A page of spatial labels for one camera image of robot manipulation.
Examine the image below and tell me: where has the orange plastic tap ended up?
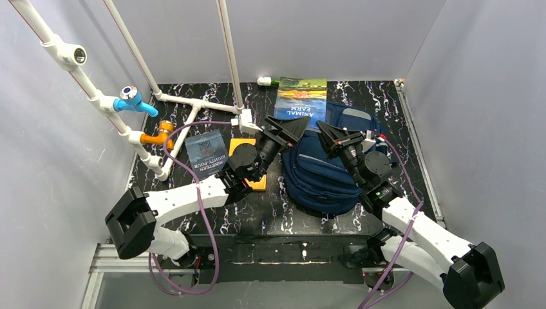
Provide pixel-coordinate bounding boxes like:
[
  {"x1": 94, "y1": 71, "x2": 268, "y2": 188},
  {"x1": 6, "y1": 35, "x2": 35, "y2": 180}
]
[{"x1": 139, "y1": 120, "x2": 174, "y2": 151}]

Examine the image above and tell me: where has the white pvc pipe frame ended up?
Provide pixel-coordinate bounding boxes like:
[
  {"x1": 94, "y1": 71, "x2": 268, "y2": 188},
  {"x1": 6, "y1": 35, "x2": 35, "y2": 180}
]
[{"x1": 8, "y1": 0, "x2": 247, "y2": 182}]

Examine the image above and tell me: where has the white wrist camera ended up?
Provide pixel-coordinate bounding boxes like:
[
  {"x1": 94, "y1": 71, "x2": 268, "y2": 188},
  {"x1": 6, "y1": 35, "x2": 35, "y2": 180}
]
[
  {"x1": 362, "y1": 130, "x2": 388, "y2": 154},
  {"x1": 231, "y1": 109, "x2": 263, "y2": 135}
]

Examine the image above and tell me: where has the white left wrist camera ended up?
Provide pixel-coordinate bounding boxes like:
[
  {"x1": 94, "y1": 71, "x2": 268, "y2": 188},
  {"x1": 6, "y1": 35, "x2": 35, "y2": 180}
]
[{"x1": 231, "y1": 109, "x2": 263, "y2": 135}]

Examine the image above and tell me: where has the yellow notebook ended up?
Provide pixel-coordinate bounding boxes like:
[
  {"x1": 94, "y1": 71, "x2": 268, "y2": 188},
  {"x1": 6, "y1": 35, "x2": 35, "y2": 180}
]
[{"x1": 228, "y1": 137, "x2": 268, "y2": 192}]

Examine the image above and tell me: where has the purple cable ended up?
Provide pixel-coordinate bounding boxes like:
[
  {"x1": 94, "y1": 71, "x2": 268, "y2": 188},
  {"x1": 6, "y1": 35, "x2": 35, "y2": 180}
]
[
  {"x1": 147, "y1": 121, "x2": 240, "y2": 297},
  {"x1": 358, "y1": 135, "x2": 425, "y2": 309}
]

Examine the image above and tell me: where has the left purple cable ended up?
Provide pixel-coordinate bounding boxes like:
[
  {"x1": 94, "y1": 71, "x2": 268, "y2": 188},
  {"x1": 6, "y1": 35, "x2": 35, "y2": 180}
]
[{"x1": 147, "y1": 121, "x2": 240, "y2": 297}]

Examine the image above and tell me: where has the blue plastic tap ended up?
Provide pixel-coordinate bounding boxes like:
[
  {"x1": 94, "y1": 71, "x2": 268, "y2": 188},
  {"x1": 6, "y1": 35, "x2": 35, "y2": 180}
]
[{"x1": 113, "y1": 86, "x2": 158, "y2": 117}]

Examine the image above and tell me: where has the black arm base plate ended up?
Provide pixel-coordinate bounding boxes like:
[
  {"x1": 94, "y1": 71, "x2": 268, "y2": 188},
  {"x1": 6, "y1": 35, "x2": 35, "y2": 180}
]
[{"x1": 158, "y1": 234, "x2": 386, "y2": 284}]

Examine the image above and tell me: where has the green white pipe fitting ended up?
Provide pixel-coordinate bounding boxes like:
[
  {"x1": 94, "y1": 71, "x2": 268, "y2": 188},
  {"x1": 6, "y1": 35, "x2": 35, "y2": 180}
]
[{"x1": 257, "y1": 77, "x2": 279, "y2": 87}]

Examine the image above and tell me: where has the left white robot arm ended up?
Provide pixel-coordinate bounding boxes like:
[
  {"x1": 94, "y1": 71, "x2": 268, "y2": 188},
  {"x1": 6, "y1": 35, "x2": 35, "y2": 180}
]
[{"x1": 105, "y1": 116, "x2": 311, "y2": 261}]

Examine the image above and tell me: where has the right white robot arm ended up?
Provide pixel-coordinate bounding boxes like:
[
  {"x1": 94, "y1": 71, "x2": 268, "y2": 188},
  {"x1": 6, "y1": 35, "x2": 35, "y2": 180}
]
[{"x1": 317, "y1": 121, "x2": 505, "y2": 308}]

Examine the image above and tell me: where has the navy blue backpack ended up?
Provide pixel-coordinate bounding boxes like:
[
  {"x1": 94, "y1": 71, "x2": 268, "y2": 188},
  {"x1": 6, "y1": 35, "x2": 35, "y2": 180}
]
[{"x1": 281, "y1": 102, "x2": 386, "y2": 214}]

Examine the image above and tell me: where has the aluminium rail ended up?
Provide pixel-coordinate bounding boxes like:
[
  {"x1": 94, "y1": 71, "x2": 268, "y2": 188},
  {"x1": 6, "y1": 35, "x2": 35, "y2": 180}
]
[{"x1": 80, "y1": 243, "x2": 428, "y2": 309}]

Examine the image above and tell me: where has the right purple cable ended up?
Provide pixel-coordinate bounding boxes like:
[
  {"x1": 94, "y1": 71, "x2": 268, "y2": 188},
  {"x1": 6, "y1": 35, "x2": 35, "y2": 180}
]
[{"x1": 358, "y1": 135, "x2": 425, "y2": 309}]

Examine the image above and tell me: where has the blue orange paperback book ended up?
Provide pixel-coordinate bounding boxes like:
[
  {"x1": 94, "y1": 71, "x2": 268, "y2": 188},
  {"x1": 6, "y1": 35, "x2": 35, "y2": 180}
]
[{"x1": 274, "y1": 77, "x2": 327, "y2": 130}]

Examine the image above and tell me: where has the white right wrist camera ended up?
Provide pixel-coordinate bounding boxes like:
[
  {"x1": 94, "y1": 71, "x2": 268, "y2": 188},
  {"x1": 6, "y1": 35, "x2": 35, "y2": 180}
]
[{"x1": 362, "y1": 130, "x2": 388, "y2": 154}]

